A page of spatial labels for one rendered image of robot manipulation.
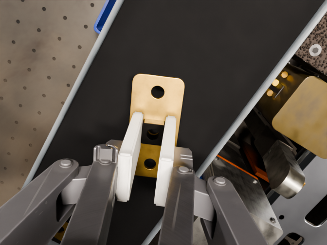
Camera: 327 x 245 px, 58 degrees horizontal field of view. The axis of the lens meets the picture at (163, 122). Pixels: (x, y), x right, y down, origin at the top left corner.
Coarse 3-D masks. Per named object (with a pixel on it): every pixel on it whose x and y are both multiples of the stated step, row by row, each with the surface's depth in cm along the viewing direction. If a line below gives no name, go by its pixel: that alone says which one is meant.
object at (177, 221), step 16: (176, 176) 14; (192, 176) 15; (176, 192) 13; (192, 192) 13; (176, 208) 12; (192, 208) 12; (176, 224) 11; (192, 224) 11; (160, 240) 10; (176, 240) 10; (192, 240) 11
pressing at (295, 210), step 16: (304, 160) 44; (320, 160) 44; (320, 176) 45; (272, 192) 46; (304, 192) 46; (320, 192) 46; (272, 208) 48; (288, 208) 48; (304, 208) 47; (288, 224) 49; (304, 224) 49; (320, 224) 49; (304, 240) 50; (320, 240) 50
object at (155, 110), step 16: (144, 80) 21; (160, 80) 21; (176, 80) 21; (144, 96) 22; (176, 96) 22; (144, 112) 22; (160, 112) 22; (176, 112) 22; (144, 128) 22; (160, 128) 22; (176, 128) 23; (144, 144) 23; (160, 144) 22; (176, 144) 23; (144, 160) 24
